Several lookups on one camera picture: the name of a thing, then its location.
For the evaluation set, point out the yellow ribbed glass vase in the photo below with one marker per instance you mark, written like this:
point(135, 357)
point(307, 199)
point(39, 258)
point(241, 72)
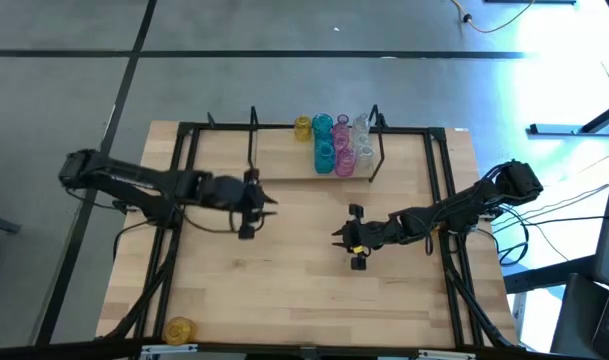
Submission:
point(179, 331)
point(302, 129)

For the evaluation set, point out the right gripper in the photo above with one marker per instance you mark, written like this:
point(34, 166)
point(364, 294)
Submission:
point(376, 234)

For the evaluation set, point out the teal ribbed glass vase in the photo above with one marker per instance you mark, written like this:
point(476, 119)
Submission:
point(323, 137)
point(324, 160)
point(322, 121)

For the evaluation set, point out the wooden shelf with black frame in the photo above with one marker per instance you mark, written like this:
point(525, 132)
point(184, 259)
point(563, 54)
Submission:
point(284, 160)

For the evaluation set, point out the grey desk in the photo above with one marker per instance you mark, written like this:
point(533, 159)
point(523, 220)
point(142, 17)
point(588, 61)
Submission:
point(574, 320)

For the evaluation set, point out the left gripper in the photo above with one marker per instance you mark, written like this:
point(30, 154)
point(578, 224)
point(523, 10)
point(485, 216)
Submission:
point(229, 192)

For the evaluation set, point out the pink ribbed glass vase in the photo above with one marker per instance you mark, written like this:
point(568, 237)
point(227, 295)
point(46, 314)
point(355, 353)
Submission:
point(345, 165)
point(342, 125)
point(341, 141)

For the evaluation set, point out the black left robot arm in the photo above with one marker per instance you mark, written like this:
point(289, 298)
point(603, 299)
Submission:
point(134, 180)

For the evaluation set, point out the black aluminium rig frame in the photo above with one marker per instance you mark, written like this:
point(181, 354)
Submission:
point(224, 126)

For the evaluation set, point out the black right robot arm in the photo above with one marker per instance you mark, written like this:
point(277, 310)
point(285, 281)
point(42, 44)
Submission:
point(464, 205)

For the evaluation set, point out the clear ribbed glass vase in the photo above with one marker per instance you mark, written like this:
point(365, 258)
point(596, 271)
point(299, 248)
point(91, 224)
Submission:
point(362, 140)
point(365, 156)
point(361, 123)

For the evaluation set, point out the silver aluminium bracket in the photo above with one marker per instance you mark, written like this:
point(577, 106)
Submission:
point(169, 348)
point(446, 355)

